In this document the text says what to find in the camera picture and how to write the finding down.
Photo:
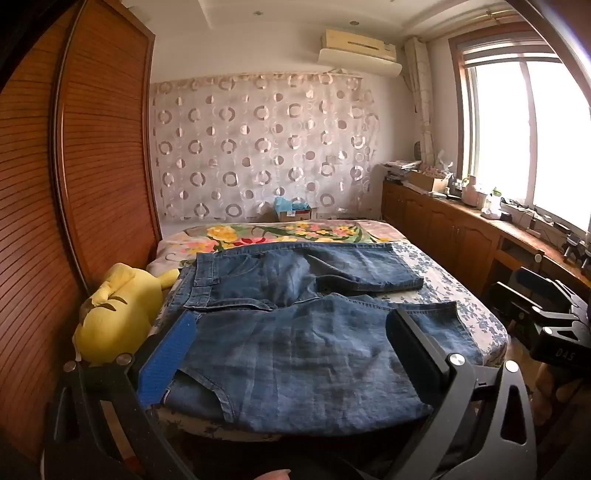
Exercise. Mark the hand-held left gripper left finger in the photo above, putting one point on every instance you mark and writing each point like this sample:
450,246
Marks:
166,364

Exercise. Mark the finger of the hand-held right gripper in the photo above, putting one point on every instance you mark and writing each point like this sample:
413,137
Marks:
535,281
512,304

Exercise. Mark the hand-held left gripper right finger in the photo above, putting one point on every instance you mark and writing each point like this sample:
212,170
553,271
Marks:
415,355

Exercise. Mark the blue denim pants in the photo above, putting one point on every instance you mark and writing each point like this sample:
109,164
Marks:
300,350

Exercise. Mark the person's right hand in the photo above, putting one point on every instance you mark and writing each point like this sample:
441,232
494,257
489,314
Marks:
545,397

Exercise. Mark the yellow plush toy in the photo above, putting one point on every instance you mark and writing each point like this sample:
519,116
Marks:
115,318

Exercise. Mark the bed with blue floral sheet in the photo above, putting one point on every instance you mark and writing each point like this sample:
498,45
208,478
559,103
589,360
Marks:
443,286

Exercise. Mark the green-capped bottle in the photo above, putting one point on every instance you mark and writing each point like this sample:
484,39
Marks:
495,201

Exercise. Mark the wooden cabinet row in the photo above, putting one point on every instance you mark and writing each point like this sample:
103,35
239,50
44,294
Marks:
443,226

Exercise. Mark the pink bottle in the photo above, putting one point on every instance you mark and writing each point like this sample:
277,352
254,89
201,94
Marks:
470,193

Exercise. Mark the open cardboard box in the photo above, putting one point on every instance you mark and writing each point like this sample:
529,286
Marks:
429,181

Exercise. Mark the wood-framed window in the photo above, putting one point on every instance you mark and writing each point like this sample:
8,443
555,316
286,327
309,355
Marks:
498,129

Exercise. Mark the yellow flowered quilt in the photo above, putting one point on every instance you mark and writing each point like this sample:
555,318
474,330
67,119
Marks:
295,230

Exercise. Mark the stack of papers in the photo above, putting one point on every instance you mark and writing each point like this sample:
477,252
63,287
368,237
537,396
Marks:
399,167

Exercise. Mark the small cardboard box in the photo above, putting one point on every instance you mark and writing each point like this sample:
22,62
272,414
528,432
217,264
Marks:
302,213

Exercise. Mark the light blue cloth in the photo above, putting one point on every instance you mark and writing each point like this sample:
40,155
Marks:
286,204

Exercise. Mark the pale window curtain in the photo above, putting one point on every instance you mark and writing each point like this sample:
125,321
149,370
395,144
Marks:
422,101

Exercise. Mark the wooden slatted wardrobe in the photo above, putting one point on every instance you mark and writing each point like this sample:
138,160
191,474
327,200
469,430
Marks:
101,161

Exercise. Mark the circle-patterned sheer curtain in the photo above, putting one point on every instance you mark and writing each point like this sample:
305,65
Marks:
258,147

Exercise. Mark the white wall air conditioner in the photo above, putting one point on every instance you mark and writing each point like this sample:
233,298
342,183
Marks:
358,53

